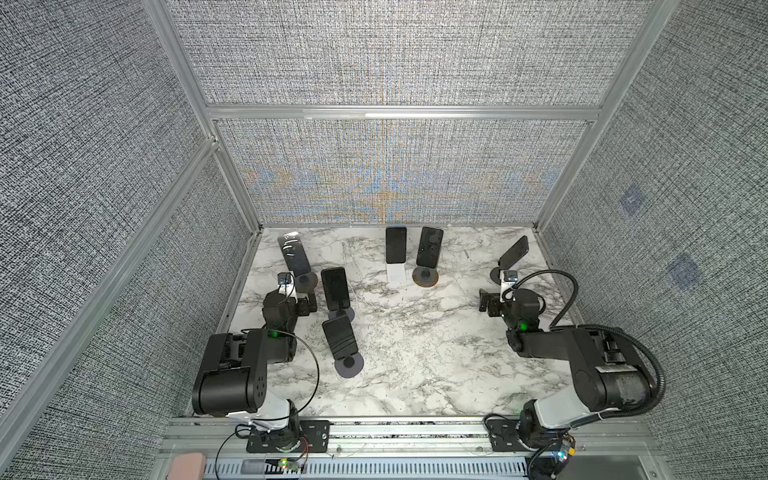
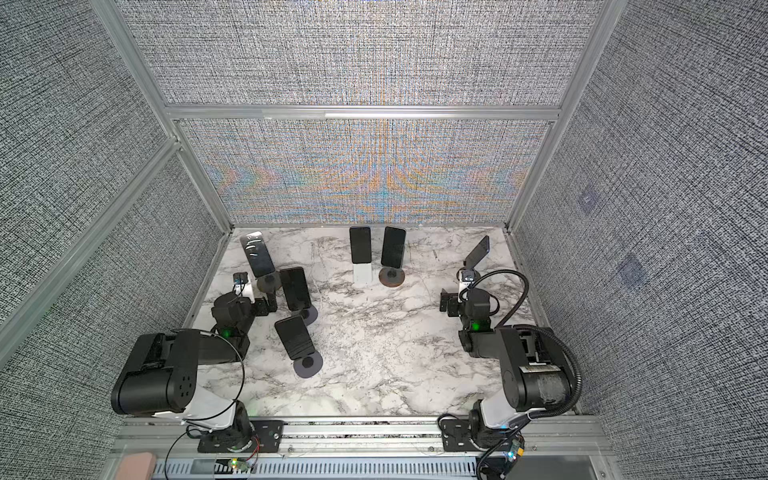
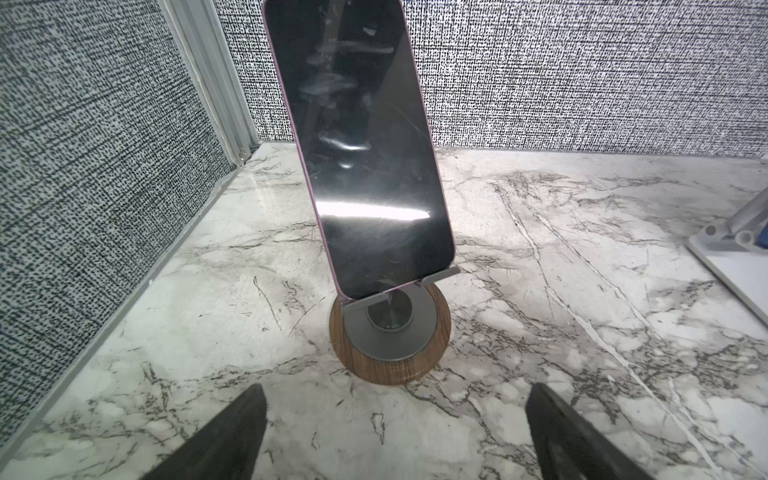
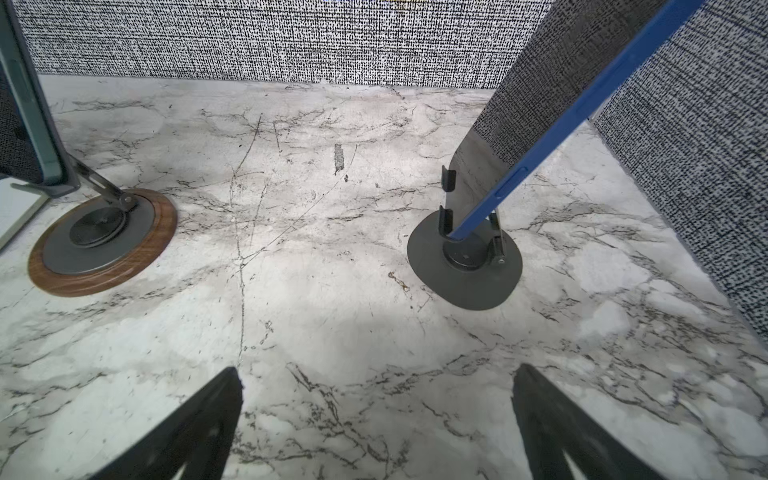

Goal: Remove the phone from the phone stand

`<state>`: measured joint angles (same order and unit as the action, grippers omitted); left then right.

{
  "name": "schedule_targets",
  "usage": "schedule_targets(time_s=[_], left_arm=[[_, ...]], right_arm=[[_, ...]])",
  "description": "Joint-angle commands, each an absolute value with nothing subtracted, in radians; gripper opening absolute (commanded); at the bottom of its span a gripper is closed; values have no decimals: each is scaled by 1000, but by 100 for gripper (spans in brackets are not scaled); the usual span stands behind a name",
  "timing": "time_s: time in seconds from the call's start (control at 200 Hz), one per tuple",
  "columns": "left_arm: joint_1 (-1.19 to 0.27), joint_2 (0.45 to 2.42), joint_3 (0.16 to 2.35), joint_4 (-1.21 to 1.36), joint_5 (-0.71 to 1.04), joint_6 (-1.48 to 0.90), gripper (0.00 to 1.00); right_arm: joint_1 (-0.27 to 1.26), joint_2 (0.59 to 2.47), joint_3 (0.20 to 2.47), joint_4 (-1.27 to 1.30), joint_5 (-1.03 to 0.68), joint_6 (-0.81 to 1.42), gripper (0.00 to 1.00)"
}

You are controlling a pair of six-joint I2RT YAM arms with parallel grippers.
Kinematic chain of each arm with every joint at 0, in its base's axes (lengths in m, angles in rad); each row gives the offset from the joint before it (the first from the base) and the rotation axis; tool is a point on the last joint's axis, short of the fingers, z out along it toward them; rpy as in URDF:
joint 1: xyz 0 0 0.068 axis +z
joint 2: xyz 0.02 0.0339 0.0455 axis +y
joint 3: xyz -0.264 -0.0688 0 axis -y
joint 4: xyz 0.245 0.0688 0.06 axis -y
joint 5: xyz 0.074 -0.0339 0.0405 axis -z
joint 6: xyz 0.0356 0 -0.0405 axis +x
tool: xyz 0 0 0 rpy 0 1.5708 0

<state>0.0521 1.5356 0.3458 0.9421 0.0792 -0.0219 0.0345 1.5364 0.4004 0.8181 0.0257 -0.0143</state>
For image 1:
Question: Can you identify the phone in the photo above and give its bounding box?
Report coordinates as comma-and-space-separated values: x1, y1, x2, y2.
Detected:
321, 267, 351, 311
498, 235, 529, 270
322, 315, 359, 360
385, 227, 407, 264
278, 232, 312, 276
416, 227, 444, 269

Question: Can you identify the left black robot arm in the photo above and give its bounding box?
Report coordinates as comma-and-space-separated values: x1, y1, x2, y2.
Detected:
192, 289, 323, 455

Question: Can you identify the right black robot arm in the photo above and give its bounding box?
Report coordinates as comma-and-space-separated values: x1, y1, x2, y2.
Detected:
478, 288, 666, 449

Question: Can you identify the far-left brown round stand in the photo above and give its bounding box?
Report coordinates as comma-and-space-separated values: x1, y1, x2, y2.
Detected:
294, 271, 318, 294

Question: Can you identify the right dark round stand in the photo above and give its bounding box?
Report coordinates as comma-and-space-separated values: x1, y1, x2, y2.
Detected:
490, 267, 501, 285

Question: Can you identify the second-left grey stand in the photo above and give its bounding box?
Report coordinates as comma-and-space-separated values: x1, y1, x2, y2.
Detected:
328, 307, 355, 322

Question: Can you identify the front-left grey round stand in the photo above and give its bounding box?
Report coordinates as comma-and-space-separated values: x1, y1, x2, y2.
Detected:
334, 352, 364, 379

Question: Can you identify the wooden round phone stand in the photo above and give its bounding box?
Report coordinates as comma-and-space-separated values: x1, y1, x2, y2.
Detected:
412, 266, 439, 288

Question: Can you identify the white phone stand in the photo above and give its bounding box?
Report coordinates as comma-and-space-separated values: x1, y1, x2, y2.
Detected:
386, 263, 407, 286

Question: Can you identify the phone on white stand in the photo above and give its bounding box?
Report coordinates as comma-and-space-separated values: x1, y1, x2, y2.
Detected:
385, 227, 407, 264

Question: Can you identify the pink box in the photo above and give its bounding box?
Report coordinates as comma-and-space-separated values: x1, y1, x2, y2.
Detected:
166, 452, 207, 480

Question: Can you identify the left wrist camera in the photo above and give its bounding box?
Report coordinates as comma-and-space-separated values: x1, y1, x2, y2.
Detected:
277, 272, 295, 289

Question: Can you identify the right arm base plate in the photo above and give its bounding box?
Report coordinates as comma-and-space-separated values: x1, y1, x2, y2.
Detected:
484, 416, 529, 453

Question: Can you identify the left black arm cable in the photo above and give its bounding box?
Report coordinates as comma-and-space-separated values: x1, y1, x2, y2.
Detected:
215, 328, 322, 480

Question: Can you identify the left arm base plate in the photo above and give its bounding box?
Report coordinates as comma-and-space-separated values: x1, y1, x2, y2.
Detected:
246, 420, 332, 456

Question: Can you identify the white vented cable tray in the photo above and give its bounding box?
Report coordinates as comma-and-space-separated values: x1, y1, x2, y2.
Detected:
203, 457, 528, 479

